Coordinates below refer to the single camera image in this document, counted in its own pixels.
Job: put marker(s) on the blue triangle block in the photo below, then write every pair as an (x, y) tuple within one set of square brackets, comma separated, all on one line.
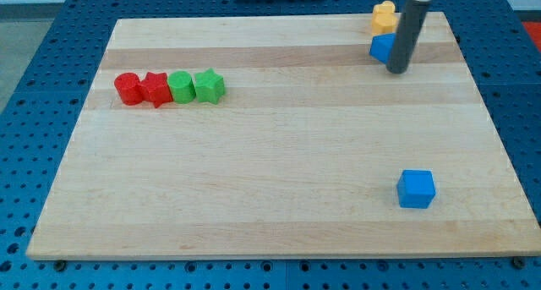
[(381, 46)]

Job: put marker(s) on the blue cube block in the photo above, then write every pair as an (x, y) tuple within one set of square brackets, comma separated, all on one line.
[(416, 189)]

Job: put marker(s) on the wooden board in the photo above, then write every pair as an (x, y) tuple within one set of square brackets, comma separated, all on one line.
[(299, 159)]

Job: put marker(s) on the green star block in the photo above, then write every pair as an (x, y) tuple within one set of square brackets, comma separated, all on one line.
[(209, 86)]

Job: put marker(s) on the green cylinder block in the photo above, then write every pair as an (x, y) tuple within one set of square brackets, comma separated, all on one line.
[(181, 87)]

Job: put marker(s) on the red star block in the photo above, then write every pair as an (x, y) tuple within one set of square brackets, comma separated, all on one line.
[(155, 89)]

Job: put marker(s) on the red cylinder block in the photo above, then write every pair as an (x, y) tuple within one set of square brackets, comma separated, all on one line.
[(127, 86)]

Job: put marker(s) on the yellow hexagon block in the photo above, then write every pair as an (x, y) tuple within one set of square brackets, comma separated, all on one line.
[(383, 24)]

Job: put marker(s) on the yellow heart block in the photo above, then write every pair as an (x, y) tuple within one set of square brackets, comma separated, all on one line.
[(386, 7)]

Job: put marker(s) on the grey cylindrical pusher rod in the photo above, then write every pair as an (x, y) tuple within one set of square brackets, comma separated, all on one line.
[(407, 33)]

